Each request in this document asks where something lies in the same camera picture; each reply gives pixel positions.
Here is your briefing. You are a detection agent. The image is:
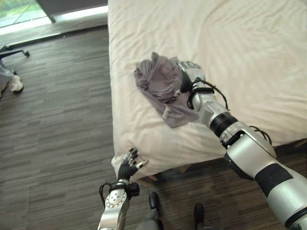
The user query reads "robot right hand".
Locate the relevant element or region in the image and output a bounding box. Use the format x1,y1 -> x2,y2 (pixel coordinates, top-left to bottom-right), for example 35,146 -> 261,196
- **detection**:
175,60 -> 207,97

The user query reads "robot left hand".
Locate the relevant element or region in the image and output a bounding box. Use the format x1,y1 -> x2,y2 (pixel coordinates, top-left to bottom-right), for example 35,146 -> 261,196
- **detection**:
117,148 -> 150,181

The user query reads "grey garment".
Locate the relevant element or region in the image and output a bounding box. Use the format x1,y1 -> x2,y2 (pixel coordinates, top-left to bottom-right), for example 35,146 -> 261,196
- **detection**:
133,51 -> 200,129

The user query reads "bed with white sheet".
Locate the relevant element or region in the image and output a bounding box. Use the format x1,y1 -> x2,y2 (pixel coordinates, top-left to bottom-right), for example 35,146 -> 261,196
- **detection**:
107,0 -> 307,181

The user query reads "robot left foot dark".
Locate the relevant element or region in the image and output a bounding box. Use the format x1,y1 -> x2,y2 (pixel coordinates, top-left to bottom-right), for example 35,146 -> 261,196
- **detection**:
148,191 -> 161,212

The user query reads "robot foot dark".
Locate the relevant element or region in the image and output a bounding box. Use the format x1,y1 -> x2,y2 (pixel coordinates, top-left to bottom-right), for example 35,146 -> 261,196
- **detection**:
148,191 -> 161,212
193,202 -> 205,226

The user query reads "robot right foot dark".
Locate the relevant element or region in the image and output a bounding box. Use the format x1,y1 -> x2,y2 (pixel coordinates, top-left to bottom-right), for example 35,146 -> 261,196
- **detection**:
193,202 -> 205,226

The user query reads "person's white shoe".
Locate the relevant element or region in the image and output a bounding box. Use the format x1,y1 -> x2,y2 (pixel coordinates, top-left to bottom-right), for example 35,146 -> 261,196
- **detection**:
8,74 -> 24,94

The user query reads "black office chair base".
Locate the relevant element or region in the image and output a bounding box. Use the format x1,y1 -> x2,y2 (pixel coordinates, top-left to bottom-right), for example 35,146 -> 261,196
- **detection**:
0,44 -> 31,75

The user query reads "window glass pane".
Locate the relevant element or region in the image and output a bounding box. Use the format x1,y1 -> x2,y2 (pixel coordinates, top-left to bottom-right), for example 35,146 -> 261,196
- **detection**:
0,0 -> 49,28

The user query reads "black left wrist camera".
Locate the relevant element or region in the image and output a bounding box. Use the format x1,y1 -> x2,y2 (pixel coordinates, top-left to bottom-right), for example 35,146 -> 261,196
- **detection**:
128,182 -> 141,196

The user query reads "wooden bed frame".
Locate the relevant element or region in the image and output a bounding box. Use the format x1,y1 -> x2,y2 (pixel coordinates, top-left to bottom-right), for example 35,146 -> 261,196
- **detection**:
139,138 -> 307,182

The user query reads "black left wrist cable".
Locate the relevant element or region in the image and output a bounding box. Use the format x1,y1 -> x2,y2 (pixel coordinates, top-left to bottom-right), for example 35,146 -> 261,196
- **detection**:
99,182 -> 118,205

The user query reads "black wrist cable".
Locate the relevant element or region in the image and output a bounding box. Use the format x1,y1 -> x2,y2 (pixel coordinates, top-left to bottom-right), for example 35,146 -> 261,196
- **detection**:
99,182 -> 118,205
186,80 -> 230,111

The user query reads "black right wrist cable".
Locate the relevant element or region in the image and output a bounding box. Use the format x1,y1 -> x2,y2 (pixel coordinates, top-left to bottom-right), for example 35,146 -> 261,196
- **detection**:
186,80 -> 230,111

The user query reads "black right elbow cable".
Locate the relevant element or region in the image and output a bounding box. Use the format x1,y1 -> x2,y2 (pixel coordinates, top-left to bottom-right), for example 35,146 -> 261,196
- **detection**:
248,125 -> 273,145

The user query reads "dark window frame panel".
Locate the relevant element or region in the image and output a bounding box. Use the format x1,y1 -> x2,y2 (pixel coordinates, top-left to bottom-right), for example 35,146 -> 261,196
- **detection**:
35,0 -> 109,23

